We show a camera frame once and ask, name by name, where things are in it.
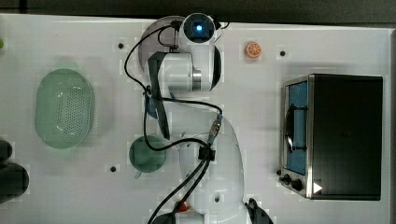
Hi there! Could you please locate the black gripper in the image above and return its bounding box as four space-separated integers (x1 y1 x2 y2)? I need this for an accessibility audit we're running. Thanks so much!
148 51 170 140

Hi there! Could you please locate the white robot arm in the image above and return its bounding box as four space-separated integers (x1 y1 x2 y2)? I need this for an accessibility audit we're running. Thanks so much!
145 13 249 224

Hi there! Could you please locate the lilac round plate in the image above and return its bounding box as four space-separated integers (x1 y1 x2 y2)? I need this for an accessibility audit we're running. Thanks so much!
138 16 184 69

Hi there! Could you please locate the orange slice toy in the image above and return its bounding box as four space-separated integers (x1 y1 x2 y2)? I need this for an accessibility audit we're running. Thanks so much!
245 41 262 59

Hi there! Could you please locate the green oval colander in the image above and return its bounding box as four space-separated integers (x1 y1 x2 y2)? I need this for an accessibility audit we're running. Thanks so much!
35 68 94 149

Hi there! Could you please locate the red plush strawberry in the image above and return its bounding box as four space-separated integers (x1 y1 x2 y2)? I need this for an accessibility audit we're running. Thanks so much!
177 203 188 213

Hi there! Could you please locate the black cylinder container upper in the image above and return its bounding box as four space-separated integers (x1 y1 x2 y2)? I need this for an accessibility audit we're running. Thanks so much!
0 140 13 163

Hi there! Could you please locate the black cylinder container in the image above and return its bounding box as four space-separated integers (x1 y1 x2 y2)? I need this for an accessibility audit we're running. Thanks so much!
0 163 30 203
0 140 13 163

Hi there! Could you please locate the black cylinder container lower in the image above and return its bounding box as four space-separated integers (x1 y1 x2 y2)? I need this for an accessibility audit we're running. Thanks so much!
0 163 30 203

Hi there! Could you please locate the silver black toaster oven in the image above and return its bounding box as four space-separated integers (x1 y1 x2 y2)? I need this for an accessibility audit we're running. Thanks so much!
276 74 383 201

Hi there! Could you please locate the green mug with handle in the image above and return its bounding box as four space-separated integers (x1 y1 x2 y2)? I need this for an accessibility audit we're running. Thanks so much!
129 135 166 179

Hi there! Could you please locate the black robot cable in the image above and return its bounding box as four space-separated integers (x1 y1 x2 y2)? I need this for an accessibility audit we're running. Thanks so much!
124 20 225 224

